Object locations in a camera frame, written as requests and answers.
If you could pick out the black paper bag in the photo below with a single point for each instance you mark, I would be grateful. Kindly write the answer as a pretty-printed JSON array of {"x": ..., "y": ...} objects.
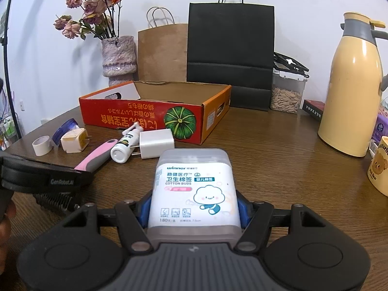
[{"x": 233, "y": 44}]

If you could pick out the blue round lidded jar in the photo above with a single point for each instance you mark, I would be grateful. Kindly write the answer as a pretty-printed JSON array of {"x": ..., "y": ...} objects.
[{"x": 66, "y": 127}]

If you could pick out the purple tissue pack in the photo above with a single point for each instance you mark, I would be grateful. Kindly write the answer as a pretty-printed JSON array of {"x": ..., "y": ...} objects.
[{"x": 381, "y": 128}]

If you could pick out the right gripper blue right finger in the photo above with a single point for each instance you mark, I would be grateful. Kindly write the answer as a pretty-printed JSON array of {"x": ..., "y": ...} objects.
[{"x": 255, "y": 218}]

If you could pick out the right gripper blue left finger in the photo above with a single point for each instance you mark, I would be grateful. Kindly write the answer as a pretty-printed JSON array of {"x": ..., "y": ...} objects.
[{"x": 131, "y": 221}]

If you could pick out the brown paper bag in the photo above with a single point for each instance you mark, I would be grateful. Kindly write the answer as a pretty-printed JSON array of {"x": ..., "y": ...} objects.
[{"x": 162, "y": 48}]

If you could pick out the pink handled pet brush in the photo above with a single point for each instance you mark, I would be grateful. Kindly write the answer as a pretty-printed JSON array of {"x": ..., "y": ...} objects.
[{"x": 67, "y": 202}]

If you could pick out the red cardboard pumpkin box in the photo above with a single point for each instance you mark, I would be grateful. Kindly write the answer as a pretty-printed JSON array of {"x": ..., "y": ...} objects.
[{"x": 190, "y": 110}]

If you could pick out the cotton buds plastic box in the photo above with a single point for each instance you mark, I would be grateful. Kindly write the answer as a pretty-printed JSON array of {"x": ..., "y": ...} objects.
[{"x": 194, "y": 199}]

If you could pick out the clear tape roll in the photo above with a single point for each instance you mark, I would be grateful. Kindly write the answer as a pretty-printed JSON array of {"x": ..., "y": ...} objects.
[{"x": 42, "y": 145}]

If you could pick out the studio light on stand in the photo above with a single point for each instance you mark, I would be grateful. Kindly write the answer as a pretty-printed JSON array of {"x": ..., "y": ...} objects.
[{"x": 6, "y": 71}]

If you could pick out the yellow bear mug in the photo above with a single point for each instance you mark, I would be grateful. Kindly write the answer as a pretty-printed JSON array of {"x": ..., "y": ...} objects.
[{"x": 377, "y": 172}]

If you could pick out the white usb charger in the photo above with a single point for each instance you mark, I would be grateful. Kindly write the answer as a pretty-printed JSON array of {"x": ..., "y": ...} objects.
[{"x": 153, "y": 143}]

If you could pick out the yellow thermos jug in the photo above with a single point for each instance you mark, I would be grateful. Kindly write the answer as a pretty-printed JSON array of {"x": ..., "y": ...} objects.
[{"x": 355, "y": 88}]

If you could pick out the cream yellow plug adapter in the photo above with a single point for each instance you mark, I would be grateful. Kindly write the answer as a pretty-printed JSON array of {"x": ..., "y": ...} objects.
[{"x": 75, "y": 141}]

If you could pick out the dark red box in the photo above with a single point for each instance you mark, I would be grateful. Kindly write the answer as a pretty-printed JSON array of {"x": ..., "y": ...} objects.
[{"x": 314, "y": 108}]

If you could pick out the pink textured ceramic vase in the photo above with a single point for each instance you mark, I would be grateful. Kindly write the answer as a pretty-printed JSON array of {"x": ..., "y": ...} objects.
[{"x": 119, "y": 59}]

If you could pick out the white spray bottle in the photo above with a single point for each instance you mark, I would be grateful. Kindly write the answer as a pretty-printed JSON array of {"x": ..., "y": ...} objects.
[{"x": 121, "y": 151}]

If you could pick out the dried pink rose bouquet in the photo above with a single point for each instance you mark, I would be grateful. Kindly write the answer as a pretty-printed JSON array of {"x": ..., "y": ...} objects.
[{"x": 100, "y": 18}]

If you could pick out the clear container with seeds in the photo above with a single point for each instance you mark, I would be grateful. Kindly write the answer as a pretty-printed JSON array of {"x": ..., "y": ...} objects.
[{"x": 288, "y": 84}]

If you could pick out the person left hand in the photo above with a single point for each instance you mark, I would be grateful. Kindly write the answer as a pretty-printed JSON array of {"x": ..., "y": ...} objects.
[{"x": 5, "y": 231}]

